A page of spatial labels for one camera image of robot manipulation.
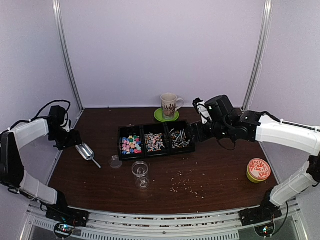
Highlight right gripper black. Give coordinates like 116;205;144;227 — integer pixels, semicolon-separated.
185;120;232;144

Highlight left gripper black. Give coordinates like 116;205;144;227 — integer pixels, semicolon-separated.
48;126;82;151

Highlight metal candy scoop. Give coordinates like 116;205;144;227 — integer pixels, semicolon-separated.
75;142;102;169

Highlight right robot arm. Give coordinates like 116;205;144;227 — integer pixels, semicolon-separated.
189;110;320;221

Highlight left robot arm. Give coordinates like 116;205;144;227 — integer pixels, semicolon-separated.
0;115;83;222

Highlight black bin star candies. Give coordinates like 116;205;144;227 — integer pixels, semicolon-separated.
117;125;145;161

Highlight black bin small lollipops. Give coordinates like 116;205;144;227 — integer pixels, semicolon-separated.
165;120;196;155

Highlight clear jar lid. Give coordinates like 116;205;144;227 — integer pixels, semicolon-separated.
108;155;123;169

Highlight ceramic mug coral pattern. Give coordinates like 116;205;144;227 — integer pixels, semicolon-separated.
160;93;185;120

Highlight green saucer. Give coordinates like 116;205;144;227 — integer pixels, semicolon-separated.
153;108;180;123

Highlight clear plastic jar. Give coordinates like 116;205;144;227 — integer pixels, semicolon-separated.
131;160;150;190

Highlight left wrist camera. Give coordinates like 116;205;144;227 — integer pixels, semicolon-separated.
49;105;71;132

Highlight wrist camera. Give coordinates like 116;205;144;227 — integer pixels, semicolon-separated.
192;98;212;125
49;105;71;132

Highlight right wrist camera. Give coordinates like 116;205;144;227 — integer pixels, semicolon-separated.
192;98;212;125

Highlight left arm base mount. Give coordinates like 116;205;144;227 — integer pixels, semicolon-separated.
45;205;89;227

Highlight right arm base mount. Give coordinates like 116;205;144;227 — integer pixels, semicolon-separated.
238;206;282;226

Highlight aluminium front rail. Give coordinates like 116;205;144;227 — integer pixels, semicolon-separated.
19;203;310;240

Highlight right aluminium corner post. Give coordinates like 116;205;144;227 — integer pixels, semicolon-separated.
242;0;273;111

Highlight aluminium corner post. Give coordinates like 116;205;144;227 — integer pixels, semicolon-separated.
52;0;84;112
242;0;273;111

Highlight left aluminium corner post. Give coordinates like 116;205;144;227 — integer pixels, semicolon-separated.
52;0;84;112

